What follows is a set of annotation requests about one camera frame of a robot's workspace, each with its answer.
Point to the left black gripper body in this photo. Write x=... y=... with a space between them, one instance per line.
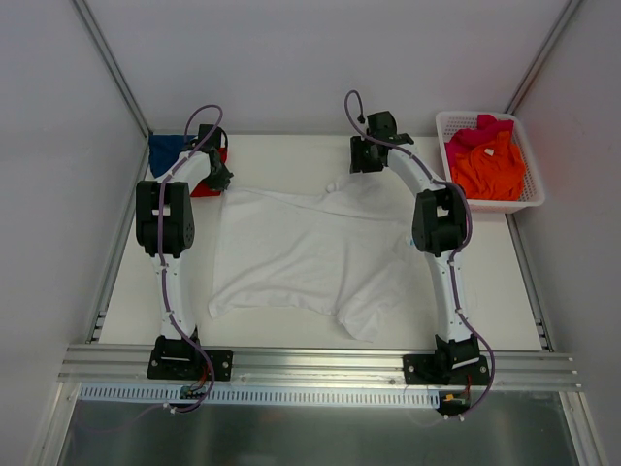
x=219 y=178

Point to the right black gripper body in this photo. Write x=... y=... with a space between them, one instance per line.
x=362 y=158

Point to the white t shirt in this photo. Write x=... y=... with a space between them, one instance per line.
x=346 y=253

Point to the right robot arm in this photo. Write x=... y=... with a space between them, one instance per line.
x=440 y=230

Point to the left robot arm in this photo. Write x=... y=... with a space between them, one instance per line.
x=182 y=167

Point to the folded blue t shirt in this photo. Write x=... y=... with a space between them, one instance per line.
x=164 y=152

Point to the folded red t shirt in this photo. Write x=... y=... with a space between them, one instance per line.
x=206 y=189

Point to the white plastic basket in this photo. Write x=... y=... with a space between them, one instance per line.
x=449 y=122

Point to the pink t shirt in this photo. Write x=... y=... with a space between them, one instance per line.
x=465 y=140

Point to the orange t shirt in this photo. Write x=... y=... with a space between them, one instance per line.
x=492 y=171

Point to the left aluminium frame post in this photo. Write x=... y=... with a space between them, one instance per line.
x=99 y=41

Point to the aluminium frame post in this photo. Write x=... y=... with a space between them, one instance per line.
x=99 y=41
x=553 y=37

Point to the right aluminium frame post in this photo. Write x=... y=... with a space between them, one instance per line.
x=553 y=37

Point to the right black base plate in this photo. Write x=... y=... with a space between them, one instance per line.
x=427 y=369

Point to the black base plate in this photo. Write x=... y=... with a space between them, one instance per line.
x=427 y=369
x=167 y=368

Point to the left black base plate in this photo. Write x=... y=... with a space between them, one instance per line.
x=167 y=368

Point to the aluminium mounting rail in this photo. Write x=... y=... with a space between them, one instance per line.
x=338 y=368

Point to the white slotted cable duct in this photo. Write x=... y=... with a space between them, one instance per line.
x=263 y=395

